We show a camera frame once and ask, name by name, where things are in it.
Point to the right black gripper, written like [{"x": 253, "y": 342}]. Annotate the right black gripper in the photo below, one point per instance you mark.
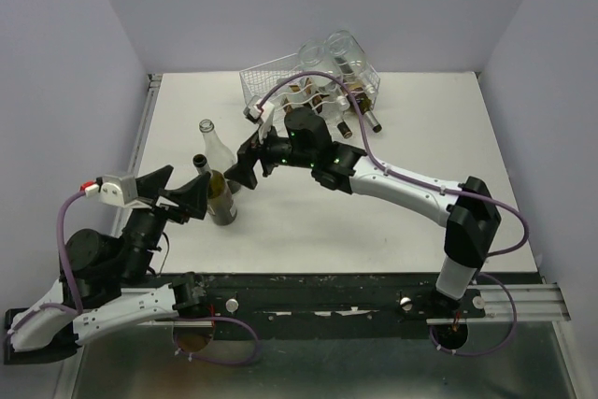
[{"x": 249, "y": 152}]

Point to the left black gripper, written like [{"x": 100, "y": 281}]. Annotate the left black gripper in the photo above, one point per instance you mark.
[{"x": 192, "y": 197}]

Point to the frosted clear tall bottle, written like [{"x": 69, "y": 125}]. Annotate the frosted clear tall bottle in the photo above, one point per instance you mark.
[{"x": 218, "y": 156}]

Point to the dark wine bottle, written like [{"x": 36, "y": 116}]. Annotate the dark wine bottle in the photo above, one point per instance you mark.
[{"x": 220, "y": 203}]

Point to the clear bottle black cap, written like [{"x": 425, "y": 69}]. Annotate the clear bottle black cap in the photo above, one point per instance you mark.
[{"x": 327, "y": 107}]

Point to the clear bottle silver cap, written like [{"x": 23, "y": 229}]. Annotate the clear bottle silver cap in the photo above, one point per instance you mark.
[{"x": 314, "y": 56}]

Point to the green wine bottle brown label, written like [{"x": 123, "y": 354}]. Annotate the green wine bottle brown label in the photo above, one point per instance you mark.
[{"x": 366, "y": 107}]

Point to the clear round bottle back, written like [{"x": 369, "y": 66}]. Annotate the clear round bottle back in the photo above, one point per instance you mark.
[{"x": 351, "y": 59}]

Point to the small bottle brown label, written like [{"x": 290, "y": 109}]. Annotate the small bottle brown label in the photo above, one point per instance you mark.
[{"x": 295, "y": 96}]

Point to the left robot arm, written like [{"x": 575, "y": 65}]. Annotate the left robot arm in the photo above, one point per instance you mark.
[{"x": 86, "y": 301}]

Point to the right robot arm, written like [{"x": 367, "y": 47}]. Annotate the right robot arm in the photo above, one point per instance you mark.
[{"x": 464, "y": 210}]

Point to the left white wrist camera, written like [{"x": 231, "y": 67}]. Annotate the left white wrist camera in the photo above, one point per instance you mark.
[{"x": 118, "y": 190}]

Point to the white wire wine rack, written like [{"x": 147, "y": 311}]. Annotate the white wire wine rack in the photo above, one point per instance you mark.
[{"x": 262, "y": 78}]

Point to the black mounting rail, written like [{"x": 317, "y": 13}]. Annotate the black mounting rail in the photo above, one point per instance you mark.
[{"x": 327, "y": 306}]

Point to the aluminium extrusion rail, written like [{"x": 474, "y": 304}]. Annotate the aluminium extrusion rail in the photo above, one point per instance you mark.
[{"x": 533, "y": 303}]

